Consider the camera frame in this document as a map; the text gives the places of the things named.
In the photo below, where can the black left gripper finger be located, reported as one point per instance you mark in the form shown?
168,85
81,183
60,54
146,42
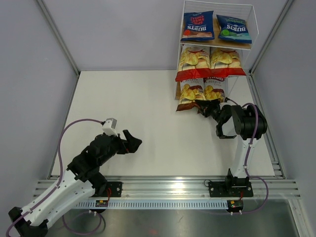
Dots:
131,143
119,141

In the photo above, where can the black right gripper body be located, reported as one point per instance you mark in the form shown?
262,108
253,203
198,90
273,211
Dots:
215,112

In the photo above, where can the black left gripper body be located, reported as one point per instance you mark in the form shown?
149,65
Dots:
121,149

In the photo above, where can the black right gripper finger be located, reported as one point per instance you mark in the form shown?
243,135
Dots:
203,107
212,103

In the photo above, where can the brown Chuba bag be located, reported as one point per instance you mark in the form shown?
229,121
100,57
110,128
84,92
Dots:
215,88
191,91

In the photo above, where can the red Chuba bag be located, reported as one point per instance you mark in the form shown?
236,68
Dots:
225,63
194,63

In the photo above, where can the blue Burts sea salt bag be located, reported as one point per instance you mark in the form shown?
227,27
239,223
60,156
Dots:
233,29

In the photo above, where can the blue Burts spicy chilli bag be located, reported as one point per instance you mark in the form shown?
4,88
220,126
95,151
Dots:
198,26

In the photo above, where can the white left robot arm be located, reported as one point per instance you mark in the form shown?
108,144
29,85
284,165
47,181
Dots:
80,180

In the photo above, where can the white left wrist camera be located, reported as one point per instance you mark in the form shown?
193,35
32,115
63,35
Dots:
109,127

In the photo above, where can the white wire wooden shelf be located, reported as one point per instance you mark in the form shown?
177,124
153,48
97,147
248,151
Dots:
241,11

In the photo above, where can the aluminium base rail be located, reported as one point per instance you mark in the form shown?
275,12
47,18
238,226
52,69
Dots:
183,194

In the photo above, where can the left aluminium frame post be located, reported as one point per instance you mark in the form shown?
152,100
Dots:
56,33

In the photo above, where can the aluminium frame post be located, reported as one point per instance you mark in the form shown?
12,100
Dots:
56,33
276,26

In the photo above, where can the right aluminium frame post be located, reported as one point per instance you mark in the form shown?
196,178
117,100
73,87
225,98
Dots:
276,26

